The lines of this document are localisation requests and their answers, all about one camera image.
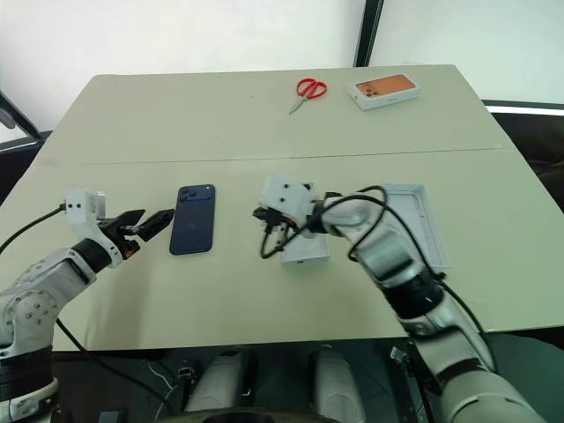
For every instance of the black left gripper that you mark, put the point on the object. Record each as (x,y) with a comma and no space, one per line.
(115,230)

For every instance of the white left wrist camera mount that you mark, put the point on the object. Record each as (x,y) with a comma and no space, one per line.
(80,206)

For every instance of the black frame bar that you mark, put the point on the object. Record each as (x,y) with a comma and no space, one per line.
(9,112)

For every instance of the white phone box lid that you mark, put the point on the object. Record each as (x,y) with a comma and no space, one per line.
(308,253)

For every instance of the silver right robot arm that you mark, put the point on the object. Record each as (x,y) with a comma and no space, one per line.
(388,255)

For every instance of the white box with orange phone print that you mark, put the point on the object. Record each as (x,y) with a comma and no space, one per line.
(383,88)

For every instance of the white rounded cover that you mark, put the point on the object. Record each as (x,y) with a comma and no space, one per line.
(218,383)
(337,383)

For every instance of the black furniture with light strip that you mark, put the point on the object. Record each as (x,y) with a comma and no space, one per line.
(542,136)

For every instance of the white open phone box tray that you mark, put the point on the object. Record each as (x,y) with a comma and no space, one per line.
(423,224)

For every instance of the dark vertical pole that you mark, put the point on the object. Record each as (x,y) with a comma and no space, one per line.
(369,31)

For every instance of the dark blue smartphone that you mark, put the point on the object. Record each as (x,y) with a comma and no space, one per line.
(194,224)

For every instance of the small metal bracket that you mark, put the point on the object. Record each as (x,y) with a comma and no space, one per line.
(185,374)
(398,355)

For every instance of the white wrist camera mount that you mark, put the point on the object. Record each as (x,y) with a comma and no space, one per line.
(80,206)
(286,194)

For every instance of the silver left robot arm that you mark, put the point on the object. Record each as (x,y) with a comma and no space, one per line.
(35,299)

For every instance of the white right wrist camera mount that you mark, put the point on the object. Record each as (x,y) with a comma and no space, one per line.
(286,194)

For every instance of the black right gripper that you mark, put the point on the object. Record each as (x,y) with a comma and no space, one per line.
(274,217)

